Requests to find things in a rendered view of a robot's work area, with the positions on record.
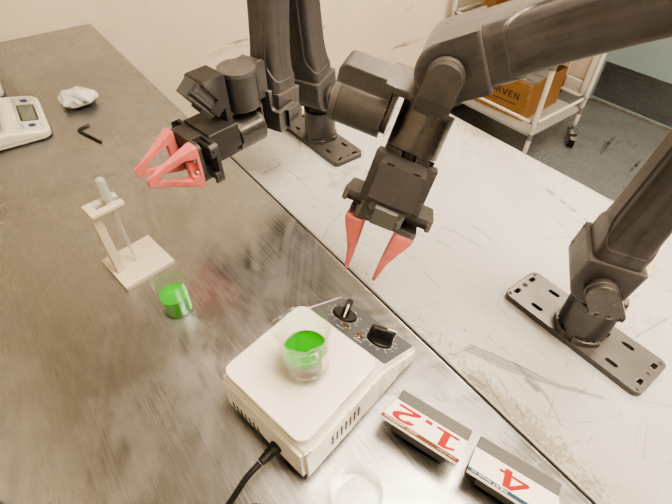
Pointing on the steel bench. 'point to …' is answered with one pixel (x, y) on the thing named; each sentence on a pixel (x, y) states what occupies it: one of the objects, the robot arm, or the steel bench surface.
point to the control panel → (364, 332)
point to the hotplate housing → (316, 447)
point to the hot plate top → (258, 383)
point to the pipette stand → (133, 273)
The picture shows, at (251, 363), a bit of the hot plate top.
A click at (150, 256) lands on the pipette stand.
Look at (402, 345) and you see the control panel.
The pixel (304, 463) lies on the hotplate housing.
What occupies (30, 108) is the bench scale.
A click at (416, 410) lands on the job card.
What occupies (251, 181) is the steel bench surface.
